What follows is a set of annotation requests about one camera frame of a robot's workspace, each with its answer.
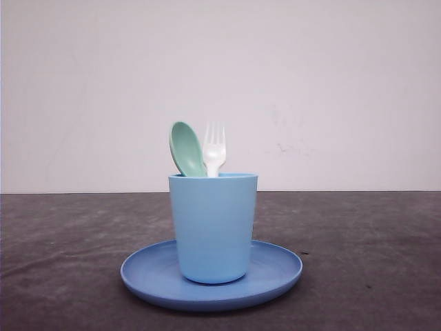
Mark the white plastic fork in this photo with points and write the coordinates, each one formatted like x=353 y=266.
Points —
x=214 y=148

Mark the mint green plastic spoon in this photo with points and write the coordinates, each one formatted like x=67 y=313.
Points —
x=186 y=150

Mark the light blue plastic cup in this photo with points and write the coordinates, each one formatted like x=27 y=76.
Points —
x=213 y=222

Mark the blue plastic plate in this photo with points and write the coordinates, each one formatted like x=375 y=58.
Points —
x=152 y=274

